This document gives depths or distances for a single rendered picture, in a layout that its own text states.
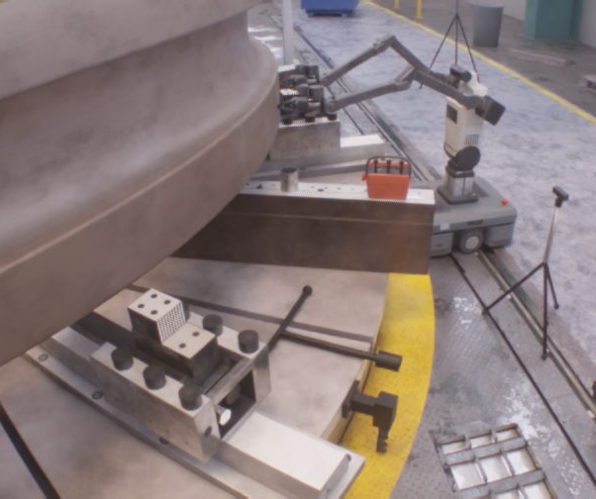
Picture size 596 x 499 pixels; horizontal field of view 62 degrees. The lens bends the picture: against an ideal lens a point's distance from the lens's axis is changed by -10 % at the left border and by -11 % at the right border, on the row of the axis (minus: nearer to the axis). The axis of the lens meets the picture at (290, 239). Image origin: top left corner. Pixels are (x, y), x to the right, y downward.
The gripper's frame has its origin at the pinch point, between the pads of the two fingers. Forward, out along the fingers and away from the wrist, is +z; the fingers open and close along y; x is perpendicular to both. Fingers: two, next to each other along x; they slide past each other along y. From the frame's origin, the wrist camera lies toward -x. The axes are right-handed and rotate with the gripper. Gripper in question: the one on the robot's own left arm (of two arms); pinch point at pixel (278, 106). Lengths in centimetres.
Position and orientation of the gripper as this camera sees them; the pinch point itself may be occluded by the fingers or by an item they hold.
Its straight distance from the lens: 267.1
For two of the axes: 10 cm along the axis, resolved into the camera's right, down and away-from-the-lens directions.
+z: -10.0, 0.0, 0.7
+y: -0.6, 5.3, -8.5
